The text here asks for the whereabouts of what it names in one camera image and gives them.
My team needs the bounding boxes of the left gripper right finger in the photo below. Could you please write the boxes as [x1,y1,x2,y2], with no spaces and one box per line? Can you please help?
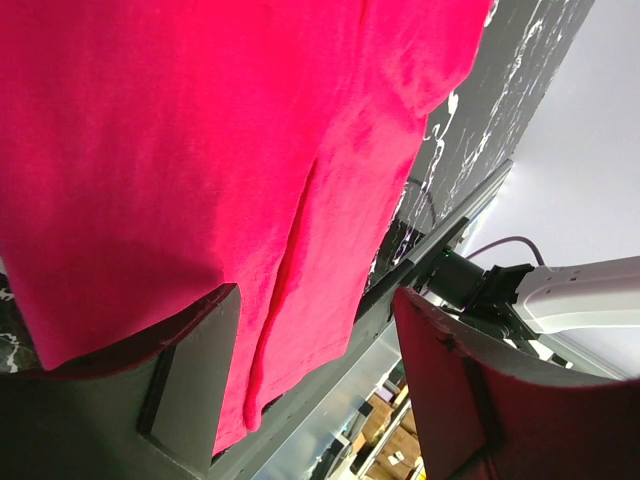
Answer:
[392,288,639,479]

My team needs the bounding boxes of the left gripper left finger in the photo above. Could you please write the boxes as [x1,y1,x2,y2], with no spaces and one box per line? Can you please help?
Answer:
[1,284,241,479]

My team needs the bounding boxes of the pink red t shirt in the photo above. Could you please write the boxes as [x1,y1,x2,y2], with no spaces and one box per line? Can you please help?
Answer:
[1,1,491,452]

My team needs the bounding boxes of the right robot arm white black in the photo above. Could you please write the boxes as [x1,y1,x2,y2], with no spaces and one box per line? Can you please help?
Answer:
[425,250,639,380]

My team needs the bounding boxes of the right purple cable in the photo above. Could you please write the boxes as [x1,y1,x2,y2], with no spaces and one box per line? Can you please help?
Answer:
[464,236,549,266]

